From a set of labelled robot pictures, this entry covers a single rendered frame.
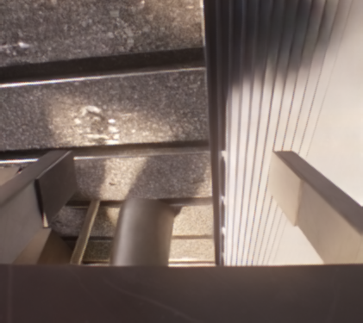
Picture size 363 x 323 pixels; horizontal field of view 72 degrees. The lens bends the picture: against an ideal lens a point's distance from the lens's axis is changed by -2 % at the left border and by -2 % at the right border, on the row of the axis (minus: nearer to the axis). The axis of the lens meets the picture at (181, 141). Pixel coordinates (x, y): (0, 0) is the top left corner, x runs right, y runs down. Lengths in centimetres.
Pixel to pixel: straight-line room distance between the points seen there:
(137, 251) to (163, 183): 8
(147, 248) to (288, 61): 26
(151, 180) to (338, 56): 25
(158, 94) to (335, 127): 24
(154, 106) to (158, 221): 16
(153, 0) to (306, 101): 21
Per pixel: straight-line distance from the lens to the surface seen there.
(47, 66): 28
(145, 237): 33
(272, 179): 16
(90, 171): 33
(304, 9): 29
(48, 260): 49
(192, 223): 40
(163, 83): 24
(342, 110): 37
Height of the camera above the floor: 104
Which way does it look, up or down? 48 degrees down
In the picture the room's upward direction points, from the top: 177 degrees counter-clockwise
